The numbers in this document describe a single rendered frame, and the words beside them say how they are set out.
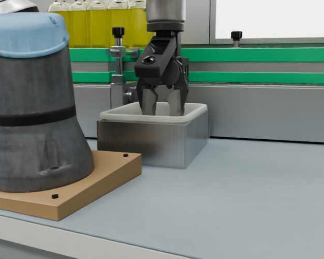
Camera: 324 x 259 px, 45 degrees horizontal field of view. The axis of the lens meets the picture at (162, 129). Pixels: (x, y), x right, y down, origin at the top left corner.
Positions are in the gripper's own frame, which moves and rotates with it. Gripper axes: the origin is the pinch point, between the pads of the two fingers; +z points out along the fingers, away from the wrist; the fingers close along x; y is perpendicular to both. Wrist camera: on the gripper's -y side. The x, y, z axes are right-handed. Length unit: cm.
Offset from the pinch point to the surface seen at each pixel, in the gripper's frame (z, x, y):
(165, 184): 5.5, -5.5, -16.0
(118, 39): -17.8, 13.5, 10.7
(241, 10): -26.5, -10.3, 39.0
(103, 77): -9.1, 18.4, 12.7
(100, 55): -14.3, 19.0, 12.7
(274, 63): -12.4, -20.0, 22.9
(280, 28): -21.6, -20.6, 39.1
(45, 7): -29, 52, 41
